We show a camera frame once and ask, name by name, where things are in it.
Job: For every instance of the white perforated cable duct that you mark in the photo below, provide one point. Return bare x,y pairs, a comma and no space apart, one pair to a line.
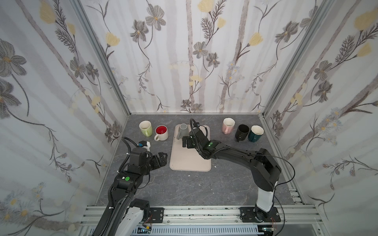
197,230

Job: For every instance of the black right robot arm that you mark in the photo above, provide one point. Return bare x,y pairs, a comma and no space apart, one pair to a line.
263,166

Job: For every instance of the black mug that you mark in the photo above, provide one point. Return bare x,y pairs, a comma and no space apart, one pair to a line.
242,132

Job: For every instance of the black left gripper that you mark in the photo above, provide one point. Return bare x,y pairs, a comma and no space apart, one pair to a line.
154,161

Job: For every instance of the beige plastic tray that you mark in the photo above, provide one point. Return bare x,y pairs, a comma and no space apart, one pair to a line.
185,159

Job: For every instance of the pink mug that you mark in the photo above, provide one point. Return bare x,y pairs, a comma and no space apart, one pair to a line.
228,125

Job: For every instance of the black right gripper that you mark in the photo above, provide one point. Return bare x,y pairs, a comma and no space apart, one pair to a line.
190,141

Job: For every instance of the dark teal mug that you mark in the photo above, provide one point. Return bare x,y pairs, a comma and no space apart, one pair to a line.
255,133

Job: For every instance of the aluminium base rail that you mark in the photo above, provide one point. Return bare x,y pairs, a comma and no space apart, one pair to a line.
298,219

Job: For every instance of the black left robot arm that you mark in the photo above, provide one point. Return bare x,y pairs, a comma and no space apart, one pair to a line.
123,213

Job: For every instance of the light green mug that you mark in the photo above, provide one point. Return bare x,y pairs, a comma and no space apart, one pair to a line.
146,128

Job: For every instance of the grey mug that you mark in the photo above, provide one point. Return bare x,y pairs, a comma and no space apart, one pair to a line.
183,131

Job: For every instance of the cream white mug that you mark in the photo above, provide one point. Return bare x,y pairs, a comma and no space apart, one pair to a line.
161,133

